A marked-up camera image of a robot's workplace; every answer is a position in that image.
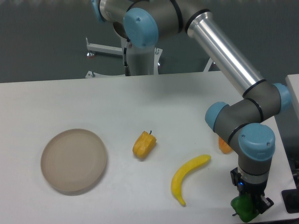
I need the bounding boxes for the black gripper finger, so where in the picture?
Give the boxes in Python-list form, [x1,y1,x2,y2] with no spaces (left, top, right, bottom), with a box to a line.
[250,194,274,214]

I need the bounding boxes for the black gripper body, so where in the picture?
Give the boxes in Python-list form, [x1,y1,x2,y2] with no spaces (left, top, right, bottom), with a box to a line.
[230,167,268,196]

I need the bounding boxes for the green toy pepper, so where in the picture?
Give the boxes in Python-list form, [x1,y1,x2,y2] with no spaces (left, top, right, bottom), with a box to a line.
[230,194,260,223]

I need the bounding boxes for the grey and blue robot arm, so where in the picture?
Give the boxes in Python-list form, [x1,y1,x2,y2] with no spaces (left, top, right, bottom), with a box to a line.
[91,0,292,215]

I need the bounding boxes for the orange toy pepper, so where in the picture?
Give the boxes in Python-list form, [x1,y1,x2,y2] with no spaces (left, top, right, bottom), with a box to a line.
[218,136,233,154]

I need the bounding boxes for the yellow toy pepper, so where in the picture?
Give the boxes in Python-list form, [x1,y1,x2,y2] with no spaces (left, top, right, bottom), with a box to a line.
[132,131,157,160]

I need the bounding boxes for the black device at right edge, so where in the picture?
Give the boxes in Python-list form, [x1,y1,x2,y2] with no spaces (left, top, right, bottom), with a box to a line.
[281,158,299,214]

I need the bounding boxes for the yellow toy banana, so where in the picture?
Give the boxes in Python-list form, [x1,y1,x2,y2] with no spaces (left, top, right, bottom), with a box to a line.
[171,154,211,207]

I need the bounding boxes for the white box at right edge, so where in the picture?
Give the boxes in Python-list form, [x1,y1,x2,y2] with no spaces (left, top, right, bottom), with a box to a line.
[285,74,299,103]

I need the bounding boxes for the beige round plate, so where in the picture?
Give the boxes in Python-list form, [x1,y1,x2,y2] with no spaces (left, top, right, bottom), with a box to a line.
[40,129,108,196]

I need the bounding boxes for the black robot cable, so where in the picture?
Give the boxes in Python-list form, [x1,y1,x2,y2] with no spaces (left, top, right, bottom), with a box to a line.
[123,39,131,77]

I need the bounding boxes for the white robot stand frame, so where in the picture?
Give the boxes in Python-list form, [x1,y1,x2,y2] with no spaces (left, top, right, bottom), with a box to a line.
[84,37,220,78]

